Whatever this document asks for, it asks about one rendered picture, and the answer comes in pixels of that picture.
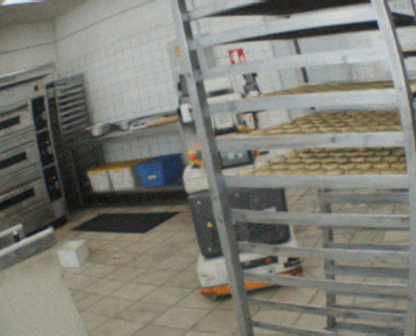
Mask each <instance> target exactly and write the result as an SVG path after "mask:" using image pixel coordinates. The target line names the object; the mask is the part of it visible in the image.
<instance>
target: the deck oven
mask: <svg viewBox="0 0 416 336"><path fill-rule="evenodd" d="M55 69H56V68H55V63H54V62H53V63H48V64H43V65H40V66H34V67H32V68H26V69H25V70H19V71H16V72H11V73H8V74H4V75H0V233H2V232H4V231H6V230H8V229H11V228H13V227H15V226H17V225H19V223H22V225H23V230H24V235H25V238H30V237H31V236H32V237H33V236H34V235H37V234H38V233H41V232H42V231H45V230H47V229H49V226H51V227H53V228H54V230H55V229H58V228H59V227H62V226H63V225H64V224H67V223H68V220H67V218H66V214H67V213H68V214H69V209H68V206H67V202H66V198H65V196H64V192H63V186H62V181H61V178H60V174H59V167H58V164H57V158H56V156H55V149H54V145H53V144H54V143H53V139H52V132H51V128H50V127H51V126H50V120H49V114H48V104H47V99H46V96H47V95H46V90H45V85H44V84H45V81H44V78H46V76H48V75H50V74H52V73H53V72H56V70H55ZM25 238H24V239H25Z"/></svg>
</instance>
